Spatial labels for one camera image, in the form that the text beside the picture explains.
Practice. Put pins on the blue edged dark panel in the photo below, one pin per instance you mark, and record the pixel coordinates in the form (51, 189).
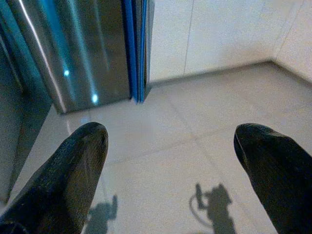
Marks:
(136, 48)

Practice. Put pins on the grey cabinet side panel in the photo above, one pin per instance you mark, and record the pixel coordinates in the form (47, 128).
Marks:
(17, 109)

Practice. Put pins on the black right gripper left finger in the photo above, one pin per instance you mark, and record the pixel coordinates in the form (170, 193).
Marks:
(63, 175)

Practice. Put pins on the stainless steel appliance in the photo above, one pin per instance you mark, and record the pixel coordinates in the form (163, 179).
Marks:
(80, 53)

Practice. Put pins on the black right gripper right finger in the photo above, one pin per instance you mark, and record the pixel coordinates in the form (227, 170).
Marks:
(278, 170)

